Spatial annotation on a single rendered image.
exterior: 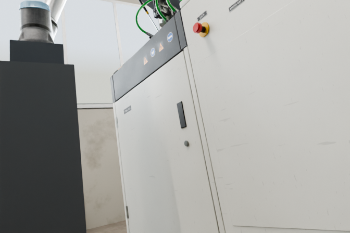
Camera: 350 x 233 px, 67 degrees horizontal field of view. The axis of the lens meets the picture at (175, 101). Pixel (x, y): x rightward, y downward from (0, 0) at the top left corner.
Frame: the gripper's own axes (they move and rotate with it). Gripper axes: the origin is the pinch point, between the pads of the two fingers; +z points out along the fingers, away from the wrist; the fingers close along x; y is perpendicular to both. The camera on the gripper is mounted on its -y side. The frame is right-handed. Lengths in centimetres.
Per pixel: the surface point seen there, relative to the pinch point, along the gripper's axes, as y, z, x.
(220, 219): 22, 94, 34
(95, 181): -12, 69, -169
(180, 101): 22, 51, 25
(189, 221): 22, 95, 18
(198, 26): 27, 32, 46
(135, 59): 22.8, 19.8, -3.1
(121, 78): 22.8, 22.7, -21.0
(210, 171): 22, 79, 34
